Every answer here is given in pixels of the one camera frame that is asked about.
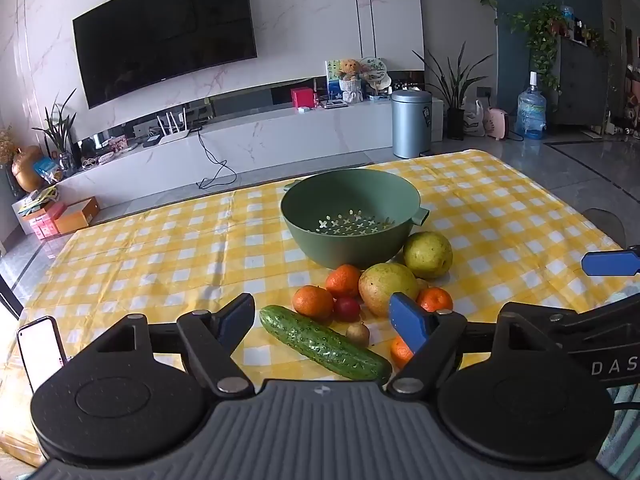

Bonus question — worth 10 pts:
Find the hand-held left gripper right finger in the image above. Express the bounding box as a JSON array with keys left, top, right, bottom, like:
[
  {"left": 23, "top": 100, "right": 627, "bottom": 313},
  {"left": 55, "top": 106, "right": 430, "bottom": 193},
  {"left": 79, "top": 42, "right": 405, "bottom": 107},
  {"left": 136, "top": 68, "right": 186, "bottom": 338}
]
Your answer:
[{"left": 386, "top": 291, "right": 568, "bottom": 396}]

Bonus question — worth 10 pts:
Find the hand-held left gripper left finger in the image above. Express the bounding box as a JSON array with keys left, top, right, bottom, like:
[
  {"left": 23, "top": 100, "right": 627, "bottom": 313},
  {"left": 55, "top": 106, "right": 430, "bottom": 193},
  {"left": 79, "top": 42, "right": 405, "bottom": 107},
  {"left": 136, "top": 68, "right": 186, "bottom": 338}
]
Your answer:
[{"left": 95, "top": 292, "right": 257, "bottom": 397}]

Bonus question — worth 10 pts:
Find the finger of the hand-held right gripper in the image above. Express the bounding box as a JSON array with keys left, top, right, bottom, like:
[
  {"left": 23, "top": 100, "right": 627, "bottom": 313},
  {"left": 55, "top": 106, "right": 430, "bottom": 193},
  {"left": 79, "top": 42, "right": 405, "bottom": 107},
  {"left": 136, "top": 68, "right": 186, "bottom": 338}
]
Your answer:
[
  {"left": 547, "top": 296, "right": 640, "bottom": 348},
  {"left": 581, "top": 246, "right": 640, "bottom": 277}
]

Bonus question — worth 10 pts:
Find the orange tangerine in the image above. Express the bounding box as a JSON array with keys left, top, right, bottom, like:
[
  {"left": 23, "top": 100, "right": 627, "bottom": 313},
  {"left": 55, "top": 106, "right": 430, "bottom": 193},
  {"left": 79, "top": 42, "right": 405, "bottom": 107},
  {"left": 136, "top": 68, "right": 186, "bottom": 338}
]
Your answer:
[
  {"left": 416, "top": 286, "right": 454, "bottom": 313},
  {"left": 390, "top": 336, "right": 415, "bottom": 370},
  {"left": 326, "top": 264, "right": 362, "bottom": 298},
  {"left": 292, "top": 285, "right": 335, "bottom": 320}
]

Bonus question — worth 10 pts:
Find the small red plum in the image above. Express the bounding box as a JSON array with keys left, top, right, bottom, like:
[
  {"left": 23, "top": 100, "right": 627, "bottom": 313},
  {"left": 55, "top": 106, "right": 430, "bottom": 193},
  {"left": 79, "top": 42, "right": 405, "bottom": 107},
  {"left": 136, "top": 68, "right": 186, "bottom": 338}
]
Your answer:
[{"left": 333, "top": 296, "right": 362, "bottom": 323}]

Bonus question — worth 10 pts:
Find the yellow green pear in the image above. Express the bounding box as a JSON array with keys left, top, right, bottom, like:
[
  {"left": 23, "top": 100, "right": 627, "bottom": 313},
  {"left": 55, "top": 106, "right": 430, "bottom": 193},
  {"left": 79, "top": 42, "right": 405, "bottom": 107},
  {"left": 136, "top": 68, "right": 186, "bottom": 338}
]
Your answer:
[{"left": 403, "top": 231, "right": 454, "bottom": 281}]

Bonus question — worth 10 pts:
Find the green cucumber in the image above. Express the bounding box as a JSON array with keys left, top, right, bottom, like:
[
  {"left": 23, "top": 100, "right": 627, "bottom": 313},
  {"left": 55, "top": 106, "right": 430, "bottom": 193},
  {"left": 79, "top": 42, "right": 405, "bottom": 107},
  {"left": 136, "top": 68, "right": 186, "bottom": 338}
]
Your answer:
[{"left": 258, "top": 305, "right": 393, "bottom": 381}]

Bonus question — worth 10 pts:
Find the green colander bowl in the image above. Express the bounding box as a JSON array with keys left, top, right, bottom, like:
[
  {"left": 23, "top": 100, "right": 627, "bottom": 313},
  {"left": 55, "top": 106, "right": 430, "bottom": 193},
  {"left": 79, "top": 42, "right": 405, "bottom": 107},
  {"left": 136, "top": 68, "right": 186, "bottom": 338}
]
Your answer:
[{"left": 280, "top": 169, "right": 431, "bottom": 271}]

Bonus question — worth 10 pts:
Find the person's right forearm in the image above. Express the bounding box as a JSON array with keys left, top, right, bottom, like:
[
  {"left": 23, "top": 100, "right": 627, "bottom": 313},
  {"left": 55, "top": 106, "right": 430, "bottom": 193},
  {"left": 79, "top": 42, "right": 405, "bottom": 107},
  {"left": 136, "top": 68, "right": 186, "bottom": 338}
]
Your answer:
[{"left": 597, "top": 385, "right": 640, "bottom": 480}]

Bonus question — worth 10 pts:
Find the grey chair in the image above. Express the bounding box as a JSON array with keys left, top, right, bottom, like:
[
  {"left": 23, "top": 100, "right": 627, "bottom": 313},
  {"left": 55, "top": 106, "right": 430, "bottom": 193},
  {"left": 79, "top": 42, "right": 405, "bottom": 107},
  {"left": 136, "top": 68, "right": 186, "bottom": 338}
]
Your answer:
[{"left": 582, "top": 207, "right": 627, "bottom": 249}]

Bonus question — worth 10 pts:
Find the yellow checkered tablecloth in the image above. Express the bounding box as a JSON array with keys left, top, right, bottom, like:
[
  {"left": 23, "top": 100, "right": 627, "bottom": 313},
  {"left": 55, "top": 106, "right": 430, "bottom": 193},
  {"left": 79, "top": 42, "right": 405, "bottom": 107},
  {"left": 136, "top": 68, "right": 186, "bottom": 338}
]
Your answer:
[{"left": 0, "top": 149, "right": 640, "bottom": 468}]

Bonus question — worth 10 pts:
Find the blue water jug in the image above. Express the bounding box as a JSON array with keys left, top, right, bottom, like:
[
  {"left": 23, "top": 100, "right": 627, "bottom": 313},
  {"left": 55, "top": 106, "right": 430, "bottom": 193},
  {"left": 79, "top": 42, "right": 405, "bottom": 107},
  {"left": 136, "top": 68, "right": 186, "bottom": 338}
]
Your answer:
[{"left": 515, "top": 71, "right": 548, "bottom": 141}]

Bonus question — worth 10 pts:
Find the small pink heater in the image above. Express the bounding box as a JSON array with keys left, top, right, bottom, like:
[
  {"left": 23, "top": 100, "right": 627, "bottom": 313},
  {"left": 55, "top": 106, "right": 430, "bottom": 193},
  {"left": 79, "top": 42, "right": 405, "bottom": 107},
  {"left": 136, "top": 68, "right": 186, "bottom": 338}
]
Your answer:
[{"left": 484, "top": 106, "right": 510, "bottom": 141}]

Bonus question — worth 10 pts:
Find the grey drawer cabinet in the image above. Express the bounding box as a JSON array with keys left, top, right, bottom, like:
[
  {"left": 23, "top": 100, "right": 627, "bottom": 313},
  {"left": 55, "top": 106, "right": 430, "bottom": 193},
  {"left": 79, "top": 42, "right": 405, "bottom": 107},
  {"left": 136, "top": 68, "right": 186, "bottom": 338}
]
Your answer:
[{"left": 557, "top": 35, "right": 613, "bottom": 128}]

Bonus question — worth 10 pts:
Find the orange box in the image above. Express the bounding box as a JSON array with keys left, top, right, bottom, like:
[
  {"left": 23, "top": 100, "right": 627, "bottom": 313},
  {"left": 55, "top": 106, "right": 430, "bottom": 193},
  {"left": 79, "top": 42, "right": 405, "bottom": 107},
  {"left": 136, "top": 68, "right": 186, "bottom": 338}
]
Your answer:
[{"left": 54, "top": 196, "right": 100, "bottom": 235}]

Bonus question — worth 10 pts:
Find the white plastic bag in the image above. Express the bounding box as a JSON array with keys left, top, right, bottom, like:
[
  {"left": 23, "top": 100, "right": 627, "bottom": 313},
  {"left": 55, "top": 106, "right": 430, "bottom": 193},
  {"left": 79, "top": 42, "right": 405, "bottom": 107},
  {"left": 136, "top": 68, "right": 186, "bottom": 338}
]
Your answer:
[{"left": 462, "top": 99, "right": 487, "bottom": 138}]

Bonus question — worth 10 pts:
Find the smartphone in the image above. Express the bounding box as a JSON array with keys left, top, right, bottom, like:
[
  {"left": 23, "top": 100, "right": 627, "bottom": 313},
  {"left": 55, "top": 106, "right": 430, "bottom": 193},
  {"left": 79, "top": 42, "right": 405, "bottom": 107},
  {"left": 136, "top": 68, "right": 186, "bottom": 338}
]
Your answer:
[{"left": 16, "top": 316, "right": 69, "bottom": 395}]

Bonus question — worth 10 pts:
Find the white marble television cabinet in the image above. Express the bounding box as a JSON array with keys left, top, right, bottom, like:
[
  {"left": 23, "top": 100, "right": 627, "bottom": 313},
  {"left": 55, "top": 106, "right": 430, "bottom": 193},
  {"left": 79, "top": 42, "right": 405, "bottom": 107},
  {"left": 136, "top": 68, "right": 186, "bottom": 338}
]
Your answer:
[{"left": 57, "top": 96, "right": 446, "bottom": 211}]

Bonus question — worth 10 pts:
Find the grey blue pedal bin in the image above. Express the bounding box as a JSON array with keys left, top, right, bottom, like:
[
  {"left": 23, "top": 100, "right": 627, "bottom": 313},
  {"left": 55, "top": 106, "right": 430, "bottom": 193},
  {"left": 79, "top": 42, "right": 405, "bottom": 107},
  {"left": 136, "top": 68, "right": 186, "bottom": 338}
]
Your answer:
[{"left": 391, "top": 89, "right": 434, "bottom": 160}]

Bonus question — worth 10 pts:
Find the white router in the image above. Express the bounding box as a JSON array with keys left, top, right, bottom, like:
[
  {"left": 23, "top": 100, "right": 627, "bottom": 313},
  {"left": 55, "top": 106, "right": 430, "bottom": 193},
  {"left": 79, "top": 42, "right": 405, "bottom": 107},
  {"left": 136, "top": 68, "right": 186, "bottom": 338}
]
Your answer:
[{"left": 156, "top": 107, "right": 191, "bottom": 140}]

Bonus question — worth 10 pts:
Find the potted snake plant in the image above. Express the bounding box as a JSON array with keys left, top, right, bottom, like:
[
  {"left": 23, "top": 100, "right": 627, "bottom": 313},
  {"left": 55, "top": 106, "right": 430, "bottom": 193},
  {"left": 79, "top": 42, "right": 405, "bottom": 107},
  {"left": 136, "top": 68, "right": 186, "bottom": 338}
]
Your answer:
[{"left": 412, "top": 42, "right": 493, "bottom": 141}]

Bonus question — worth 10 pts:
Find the stack of pink boxes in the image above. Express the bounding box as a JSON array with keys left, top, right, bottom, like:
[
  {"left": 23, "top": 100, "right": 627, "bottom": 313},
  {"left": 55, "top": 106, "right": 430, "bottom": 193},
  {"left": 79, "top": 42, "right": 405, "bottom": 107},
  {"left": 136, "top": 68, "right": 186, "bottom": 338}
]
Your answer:
[{"left": 22, "top": 202, "right": 66, "bottom": 240}]

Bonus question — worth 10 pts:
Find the trailing pothos plant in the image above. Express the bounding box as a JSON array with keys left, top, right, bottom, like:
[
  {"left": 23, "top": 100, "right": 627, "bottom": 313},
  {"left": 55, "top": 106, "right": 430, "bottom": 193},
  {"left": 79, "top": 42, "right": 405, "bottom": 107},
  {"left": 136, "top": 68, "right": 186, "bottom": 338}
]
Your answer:
[{"left": 507, "top": 2, "right": 571, "bottom": 92}]

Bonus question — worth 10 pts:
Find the blue snack bag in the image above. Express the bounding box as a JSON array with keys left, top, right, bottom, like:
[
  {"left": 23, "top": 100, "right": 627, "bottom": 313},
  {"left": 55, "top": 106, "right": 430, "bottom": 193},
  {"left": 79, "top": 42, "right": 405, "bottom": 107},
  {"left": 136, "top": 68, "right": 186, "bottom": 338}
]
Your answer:
[{"left": 32, "top": 156, "right": 63, "bottom": 183}]

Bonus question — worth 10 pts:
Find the brown teddy bear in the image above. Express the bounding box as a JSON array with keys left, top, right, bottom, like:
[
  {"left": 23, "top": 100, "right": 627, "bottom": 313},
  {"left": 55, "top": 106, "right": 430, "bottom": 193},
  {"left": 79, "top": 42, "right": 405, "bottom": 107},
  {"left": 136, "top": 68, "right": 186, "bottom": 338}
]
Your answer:
[{"left": 334, "top": 58, "right": 365, "bottom": 105}]

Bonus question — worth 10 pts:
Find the round paper fan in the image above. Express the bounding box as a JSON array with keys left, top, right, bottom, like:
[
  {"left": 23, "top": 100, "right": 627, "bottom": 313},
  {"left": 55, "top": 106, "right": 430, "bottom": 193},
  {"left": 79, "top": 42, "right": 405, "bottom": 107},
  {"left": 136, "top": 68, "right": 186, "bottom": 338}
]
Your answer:
[{"left": 357, "top": 56, "right": 393, "bottom": 96}]

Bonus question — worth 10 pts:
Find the blue picture card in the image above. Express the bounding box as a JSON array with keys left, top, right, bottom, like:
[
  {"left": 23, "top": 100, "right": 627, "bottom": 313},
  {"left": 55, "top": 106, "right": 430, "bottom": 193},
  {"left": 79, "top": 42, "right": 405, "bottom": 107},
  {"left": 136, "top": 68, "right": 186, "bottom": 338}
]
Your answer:
[{"left": 325, "top": 58, "right": 346, "bottom": 101}]

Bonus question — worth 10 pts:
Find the gold gourd vase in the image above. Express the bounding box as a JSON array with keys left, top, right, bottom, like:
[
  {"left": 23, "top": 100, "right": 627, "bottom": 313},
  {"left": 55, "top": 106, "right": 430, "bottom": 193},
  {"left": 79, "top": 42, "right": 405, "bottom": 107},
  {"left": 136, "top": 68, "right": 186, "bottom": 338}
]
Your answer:
[{"left": 11, "top": 145, "right": 46, "bottom": 193}]

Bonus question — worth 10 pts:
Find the green leafy plant in vase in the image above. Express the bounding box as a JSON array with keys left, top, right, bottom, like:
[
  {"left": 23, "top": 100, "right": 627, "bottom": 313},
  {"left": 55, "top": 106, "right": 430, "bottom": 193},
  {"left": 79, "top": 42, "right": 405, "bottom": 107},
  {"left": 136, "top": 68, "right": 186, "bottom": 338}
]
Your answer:
[{"left": 32, "top": 87, "right": 78, "bottom": 176}]

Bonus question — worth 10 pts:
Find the dried flower bunch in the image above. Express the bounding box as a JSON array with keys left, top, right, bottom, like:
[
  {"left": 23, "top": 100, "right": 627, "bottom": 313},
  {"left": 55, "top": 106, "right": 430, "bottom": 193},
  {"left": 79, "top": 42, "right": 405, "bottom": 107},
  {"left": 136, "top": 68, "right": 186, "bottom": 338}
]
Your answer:
[{"left": 0, "top": 127, "right": 16, "bottom": 166}]

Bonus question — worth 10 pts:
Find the black cable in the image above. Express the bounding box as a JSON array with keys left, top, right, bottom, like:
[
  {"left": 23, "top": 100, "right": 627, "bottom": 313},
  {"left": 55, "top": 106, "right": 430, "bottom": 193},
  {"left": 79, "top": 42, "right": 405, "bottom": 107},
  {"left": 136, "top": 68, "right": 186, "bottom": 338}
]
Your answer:
[{"left": 197, "top": 127, "right": 238, "bottom": 192}]

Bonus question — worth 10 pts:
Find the black wall television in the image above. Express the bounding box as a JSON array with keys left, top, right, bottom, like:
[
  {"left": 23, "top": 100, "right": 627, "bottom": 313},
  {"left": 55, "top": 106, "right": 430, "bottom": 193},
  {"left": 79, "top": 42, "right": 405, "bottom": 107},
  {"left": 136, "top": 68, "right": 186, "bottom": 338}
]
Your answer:
[{"left": 72, "top": 0, "right": 258, "bottom": 110}]

